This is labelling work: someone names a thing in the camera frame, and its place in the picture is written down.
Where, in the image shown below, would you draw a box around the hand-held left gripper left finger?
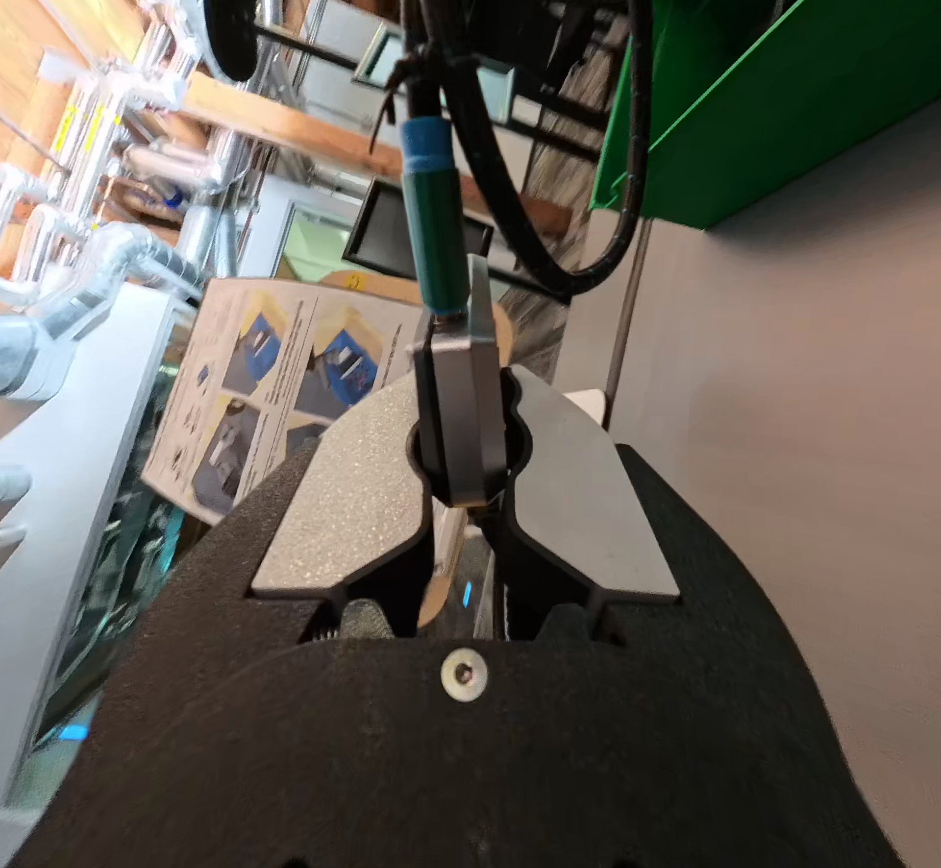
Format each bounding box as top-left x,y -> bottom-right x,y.
253,381 -> 439,600

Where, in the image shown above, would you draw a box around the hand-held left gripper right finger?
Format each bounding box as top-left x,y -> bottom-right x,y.
497,364 -> 682,603

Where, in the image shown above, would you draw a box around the silver port hub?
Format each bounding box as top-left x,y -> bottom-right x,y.
412,254 -> 513,509

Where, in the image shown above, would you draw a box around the braided hdmi cable green plugs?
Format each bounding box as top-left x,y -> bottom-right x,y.
368,0 -> 658,319

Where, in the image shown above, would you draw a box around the green plastic bin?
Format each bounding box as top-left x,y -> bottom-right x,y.
590,0 -> 941,233

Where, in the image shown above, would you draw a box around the white stand base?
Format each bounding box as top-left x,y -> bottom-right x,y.
565,386 -> 613,433

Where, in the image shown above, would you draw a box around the printed instruction sheet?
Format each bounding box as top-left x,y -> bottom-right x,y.
143,275 -> 430,525

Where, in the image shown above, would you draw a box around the silver ventilation duct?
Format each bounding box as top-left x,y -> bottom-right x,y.
0,215 -> 207,402
118,119 -> 251,200

